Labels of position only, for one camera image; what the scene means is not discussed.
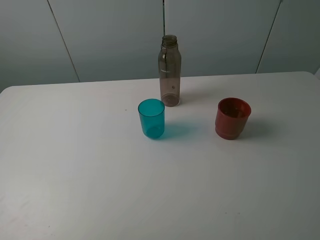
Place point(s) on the teal transparent plastic cup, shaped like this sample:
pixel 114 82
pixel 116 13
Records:
pixel 152 117

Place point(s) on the smoky transparent plastic bottle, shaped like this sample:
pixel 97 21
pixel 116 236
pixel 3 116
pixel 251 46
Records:
pixel 169 68

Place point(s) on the red plastic cup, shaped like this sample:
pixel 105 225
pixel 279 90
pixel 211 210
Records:
pixel 231 118

